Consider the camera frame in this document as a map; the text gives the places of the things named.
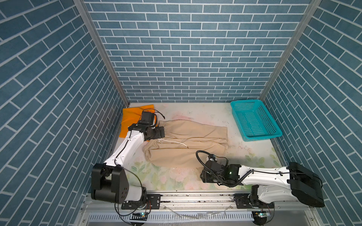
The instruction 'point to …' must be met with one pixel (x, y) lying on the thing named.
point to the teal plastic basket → (253, 120)
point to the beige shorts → (187, 144)
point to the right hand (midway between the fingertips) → (200, 176)
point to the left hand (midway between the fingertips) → (158, 133)
